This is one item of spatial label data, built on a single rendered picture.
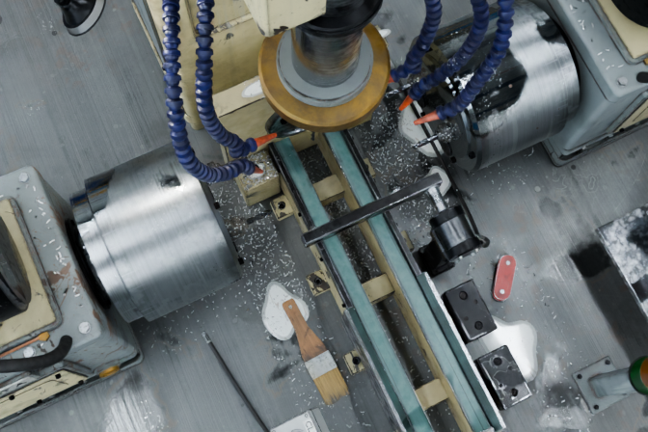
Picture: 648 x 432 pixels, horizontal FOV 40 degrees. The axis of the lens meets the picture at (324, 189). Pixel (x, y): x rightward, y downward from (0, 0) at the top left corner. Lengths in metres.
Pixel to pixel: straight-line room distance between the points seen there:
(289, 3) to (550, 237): 0.96
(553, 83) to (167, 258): 0.66
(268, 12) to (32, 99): 0.99
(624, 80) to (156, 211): 0.75
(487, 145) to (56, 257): 0.69
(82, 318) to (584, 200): 0.98
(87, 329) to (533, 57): 0.80
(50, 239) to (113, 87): 0.53
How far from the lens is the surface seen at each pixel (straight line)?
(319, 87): 1.17
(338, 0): 0.95
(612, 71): 1.48
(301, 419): 1.36
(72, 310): 1.33
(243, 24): 1.42
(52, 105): 1.82
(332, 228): 1.45
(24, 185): 1.39
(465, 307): 1.62
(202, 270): 1.36
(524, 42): 1.45
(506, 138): 1.46
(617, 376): 1.58
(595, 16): 1.51
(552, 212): 1.76
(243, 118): 1.43
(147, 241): 1.33
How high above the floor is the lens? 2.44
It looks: 74 degrees down
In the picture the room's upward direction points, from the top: 6 degrees clockwise
